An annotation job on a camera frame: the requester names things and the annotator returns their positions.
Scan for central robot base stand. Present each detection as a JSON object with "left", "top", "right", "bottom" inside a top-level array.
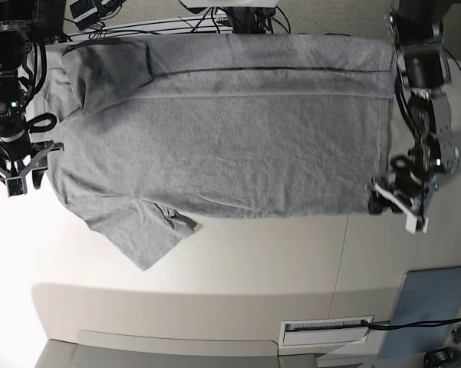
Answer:
[{"left": 179, "top": 1, "right": 291, "bottom": 35}]

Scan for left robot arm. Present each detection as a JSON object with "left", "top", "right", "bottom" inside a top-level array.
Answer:
[{"left": 368, "top": 1, "right": 459, "bottom": 234}]

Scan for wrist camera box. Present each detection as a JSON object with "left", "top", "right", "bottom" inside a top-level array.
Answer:
[
  {"left": 405, "top": 214, "right": 429, "bottom": 235},
  {"left": 5, "top": 176, "right": 28, "bottom": 197}
]

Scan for black power adapter box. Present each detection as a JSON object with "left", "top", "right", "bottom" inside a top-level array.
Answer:
[{"left": 70, "top": 0, "right": 98, "bottom": 31}]

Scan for blue-grey flat board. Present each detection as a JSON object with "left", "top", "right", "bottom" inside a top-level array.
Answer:
[{"left": 377, "top": 266, "right": 461, "bottom": 360}]

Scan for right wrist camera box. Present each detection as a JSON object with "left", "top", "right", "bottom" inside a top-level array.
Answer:
[{"left": 5, "top": 176, "right": 28, "bottom": 197}]

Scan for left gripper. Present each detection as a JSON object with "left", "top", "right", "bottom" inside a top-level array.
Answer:
[{"left": 368, "top": 155, "right": 439, "bottom": 217}]

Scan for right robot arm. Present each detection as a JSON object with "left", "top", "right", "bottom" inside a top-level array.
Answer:
[{"left": 0, "top": 20, "right": 64, "bottom": 196}]

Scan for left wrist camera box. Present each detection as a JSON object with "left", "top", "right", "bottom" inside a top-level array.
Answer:
[{"left": 405, "top": 214, "right": 429, "bottom": 235}]

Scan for white cable grommet tray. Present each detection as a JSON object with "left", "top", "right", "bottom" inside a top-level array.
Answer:
[{"left": 278, "top": 316, "right": 374, "bottom": 349}]

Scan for grey T-shirt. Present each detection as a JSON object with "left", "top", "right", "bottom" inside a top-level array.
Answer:
[{"left": 33, "top": 34, "right": 393, "bottom": 270}]

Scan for black cable on table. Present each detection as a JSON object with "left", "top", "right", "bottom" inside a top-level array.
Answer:
[{"left": 362, "top": 316, "right": 461, "bottom": 331}]

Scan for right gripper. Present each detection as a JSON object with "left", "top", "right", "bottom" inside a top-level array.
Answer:
[{"left": 0, "top": 133, "right": 64, "bottom": 190}]

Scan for black device bottom right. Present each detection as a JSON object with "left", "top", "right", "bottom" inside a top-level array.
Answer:
[{"left": 423, "top": 347, "right": 461, "bottom": 368}]

